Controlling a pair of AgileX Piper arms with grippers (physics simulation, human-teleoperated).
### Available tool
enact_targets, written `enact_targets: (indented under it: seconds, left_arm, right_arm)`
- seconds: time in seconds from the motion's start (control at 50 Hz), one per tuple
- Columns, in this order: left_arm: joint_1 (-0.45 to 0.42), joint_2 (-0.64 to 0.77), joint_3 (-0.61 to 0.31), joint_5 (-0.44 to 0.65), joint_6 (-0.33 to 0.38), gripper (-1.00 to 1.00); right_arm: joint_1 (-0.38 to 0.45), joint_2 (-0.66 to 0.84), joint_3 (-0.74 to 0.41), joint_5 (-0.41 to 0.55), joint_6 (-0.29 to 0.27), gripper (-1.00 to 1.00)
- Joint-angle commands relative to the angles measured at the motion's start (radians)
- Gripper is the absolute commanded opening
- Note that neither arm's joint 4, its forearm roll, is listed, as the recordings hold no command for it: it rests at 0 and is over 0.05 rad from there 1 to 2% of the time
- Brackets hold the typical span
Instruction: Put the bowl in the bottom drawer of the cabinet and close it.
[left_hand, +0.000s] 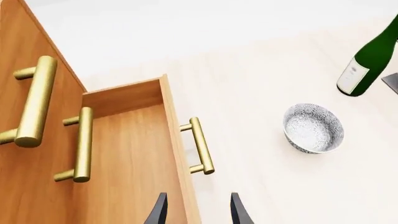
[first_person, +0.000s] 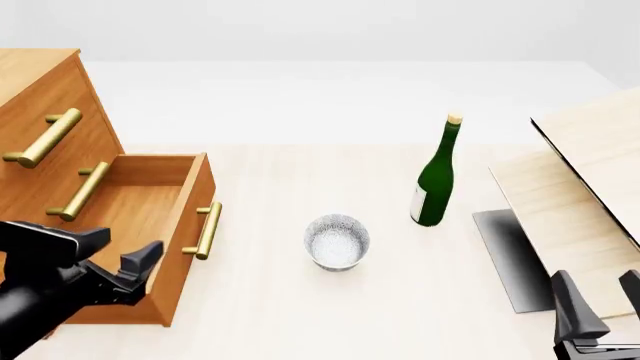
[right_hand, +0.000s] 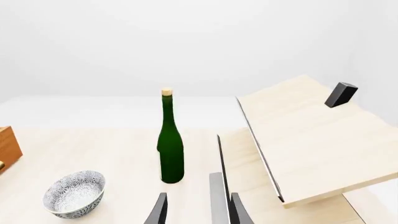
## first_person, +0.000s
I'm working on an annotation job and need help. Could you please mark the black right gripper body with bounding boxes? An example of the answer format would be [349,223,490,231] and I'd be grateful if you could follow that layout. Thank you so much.
[552,334,640,360]

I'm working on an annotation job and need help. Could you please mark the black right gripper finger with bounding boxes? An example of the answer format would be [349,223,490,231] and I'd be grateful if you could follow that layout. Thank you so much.
[551,269,612,343]
[618,268,640,321]

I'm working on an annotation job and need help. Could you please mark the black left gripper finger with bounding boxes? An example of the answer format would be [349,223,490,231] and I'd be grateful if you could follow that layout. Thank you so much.
[118,239,165,293]
[0,220,112,264]

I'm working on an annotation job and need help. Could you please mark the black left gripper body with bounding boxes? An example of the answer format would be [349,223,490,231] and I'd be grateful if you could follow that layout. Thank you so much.
[53,257,150,306]

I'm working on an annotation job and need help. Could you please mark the open wooden drawer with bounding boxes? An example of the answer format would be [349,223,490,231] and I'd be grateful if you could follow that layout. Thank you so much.
[63,151,218,329]

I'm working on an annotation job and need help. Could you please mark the wooden cabinet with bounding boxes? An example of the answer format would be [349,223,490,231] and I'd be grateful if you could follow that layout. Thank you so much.
[0,47,127,227]

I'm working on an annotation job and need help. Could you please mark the patterned silver-white bowl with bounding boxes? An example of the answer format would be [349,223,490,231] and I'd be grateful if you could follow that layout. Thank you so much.
[302,213,373,273]

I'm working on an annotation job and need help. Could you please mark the pale wooden panel stand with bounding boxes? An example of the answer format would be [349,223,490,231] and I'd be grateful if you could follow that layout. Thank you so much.
[488,85,640,321]

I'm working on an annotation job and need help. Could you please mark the green wine bottle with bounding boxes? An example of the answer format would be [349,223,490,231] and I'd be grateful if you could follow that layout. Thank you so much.
[409,111,464,228]

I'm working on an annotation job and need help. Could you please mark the medium brass drawer handle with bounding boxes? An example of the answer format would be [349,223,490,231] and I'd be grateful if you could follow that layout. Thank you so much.
[45,160,112,223]

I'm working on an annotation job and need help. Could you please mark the short brass drawer handle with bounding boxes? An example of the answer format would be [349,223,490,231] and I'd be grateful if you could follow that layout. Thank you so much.
[180,201,224,261]

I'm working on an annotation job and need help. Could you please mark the wooden drawer with medium handle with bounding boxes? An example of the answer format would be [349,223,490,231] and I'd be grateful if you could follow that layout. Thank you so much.
[0,123,126,226]

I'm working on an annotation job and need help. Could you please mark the long brass drawer handle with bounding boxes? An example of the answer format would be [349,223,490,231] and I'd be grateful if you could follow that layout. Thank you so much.
[1,107,84,170]

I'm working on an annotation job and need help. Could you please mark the wooden drawer with long handle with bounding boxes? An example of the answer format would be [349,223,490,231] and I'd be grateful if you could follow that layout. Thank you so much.
[0,59,117,181]

